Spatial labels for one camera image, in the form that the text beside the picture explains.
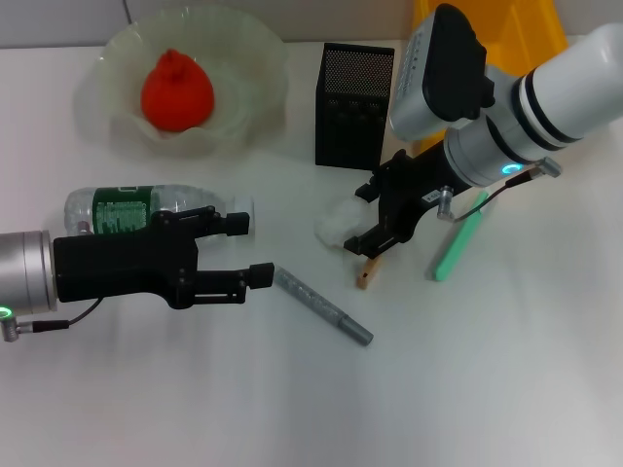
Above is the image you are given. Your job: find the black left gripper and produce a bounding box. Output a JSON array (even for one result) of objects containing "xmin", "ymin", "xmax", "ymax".
[{"xmin": 52, "ymin": 205, "xmax": 275, "ymax": 310}]

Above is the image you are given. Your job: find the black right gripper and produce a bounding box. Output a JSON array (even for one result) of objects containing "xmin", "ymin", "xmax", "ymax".
[{"xmin": 343, "ymin": 140, "xmax": 468, "ymax": 259}]

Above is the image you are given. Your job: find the white paper ball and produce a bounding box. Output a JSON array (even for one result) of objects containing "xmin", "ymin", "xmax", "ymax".
[{"xmin": 313, "ymin": 197, "xmax": 374, "ymax": 249}]

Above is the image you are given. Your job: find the small tan wooden block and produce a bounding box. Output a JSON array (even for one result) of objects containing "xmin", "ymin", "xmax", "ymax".
[{"xmin": 356, "ymin": 257, "xmax": 382, "ymax": 291}]

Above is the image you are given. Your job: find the mint green pen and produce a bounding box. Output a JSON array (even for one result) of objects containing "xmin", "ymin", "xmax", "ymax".
[{"xmin": 430, "ymin": 190, "xmax": 491, "ymax": 283}]

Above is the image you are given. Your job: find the clear green-label water bottle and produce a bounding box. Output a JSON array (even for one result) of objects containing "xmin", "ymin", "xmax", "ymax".
[{"xmin": 63, "ymin": 183, "xmax": 257, "ymax": 239}]

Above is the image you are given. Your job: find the red-orange fruit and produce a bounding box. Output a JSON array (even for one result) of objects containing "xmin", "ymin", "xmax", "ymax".
[{"xmin": 140, "ymin": 48, "xmax": 216, "ymax": 132}]

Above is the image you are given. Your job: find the grey marker pen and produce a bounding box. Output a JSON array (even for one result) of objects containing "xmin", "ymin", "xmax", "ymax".
[{"xmin": 272, "ymin": 267, "xmax": 375, "ymax": 347}]

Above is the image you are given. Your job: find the black mesh pen holder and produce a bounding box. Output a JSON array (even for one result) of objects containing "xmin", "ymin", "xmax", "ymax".
[{"xmin": 314, "ymin": 42, "xmax": 394, "ymax": 172}]

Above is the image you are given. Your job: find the translucent green glass fruit plate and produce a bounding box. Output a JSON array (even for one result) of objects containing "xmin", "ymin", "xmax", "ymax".
[{"xmin": 72, "ymin": 5, "xmax": 291, "ymax": 160}]

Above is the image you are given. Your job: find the yellow plastic bin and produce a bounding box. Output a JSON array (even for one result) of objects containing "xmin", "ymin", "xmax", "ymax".
[{"xmin": 411, "ymin": 0, "xmax": 569, "ymax": 152}]

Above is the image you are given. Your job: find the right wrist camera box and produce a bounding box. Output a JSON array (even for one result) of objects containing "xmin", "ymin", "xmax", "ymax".
[{"xmin": 388, "ymin": 3, "xmax": 496, "ymax": 143}]

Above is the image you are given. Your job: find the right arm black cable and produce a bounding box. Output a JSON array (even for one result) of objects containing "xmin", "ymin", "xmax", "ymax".
[{"xmin": 435, "ymin": 158, "xmax": 562, "ymax": 225}]

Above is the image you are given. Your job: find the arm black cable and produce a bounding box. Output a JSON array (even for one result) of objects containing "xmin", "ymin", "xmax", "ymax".
[
  {"xmin": 435, "ymin": 158, "xmax": 562, "ymax": 225},
  {"xmin": 0, "ymin": 297, "xmax": 106, "ymax": 342}
]

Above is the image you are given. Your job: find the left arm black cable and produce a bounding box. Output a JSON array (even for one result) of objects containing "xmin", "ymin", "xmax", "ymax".
[{"xmin": 0, "ymin": 297, "xmax": 106, "ymax": 342}]

